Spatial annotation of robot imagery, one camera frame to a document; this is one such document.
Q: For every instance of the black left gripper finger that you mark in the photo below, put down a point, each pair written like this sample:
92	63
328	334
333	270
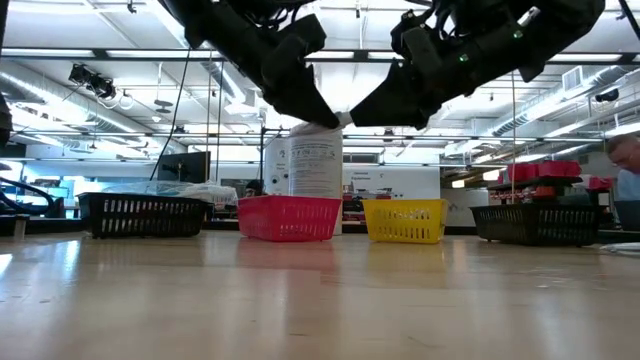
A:
300	85

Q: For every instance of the yellow plastic basket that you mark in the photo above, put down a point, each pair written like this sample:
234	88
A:
405	222

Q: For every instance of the person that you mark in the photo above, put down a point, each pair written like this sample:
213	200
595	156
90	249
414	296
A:
627	175

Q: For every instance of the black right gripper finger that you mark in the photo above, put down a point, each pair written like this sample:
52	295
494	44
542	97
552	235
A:
402	68
400	102

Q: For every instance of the black computer monitor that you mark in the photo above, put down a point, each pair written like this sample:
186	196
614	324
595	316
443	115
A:
182	170

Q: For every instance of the clear teal white toothbrush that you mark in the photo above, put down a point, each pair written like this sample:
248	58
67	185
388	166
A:
210	192

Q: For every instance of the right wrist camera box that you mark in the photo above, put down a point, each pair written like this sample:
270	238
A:
421	47

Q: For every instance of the black ceiling camera rig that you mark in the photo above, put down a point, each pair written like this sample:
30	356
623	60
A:
92	82

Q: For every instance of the black aluminium table frame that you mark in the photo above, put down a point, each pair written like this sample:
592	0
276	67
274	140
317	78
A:
222	226

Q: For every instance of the black ceiling fixture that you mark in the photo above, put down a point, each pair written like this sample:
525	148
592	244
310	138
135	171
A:
606	95

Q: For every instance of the black plastic basket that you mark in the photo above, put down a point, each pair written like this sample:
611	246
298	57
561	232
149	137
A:
145	217
540	225

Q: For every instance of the red plastic basket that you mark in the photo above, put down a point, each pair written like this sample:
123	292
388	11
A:
287	220

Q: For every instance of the metal shelf with red bins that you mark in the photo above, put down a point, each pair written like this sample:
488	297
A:
550	172

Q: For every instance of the white wipes canister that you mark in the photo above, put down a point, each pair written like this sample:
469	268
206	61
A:
316	170

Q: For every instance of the white wipe sheet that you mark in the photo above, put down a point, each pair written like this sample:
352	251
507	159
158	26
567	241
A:
312	127

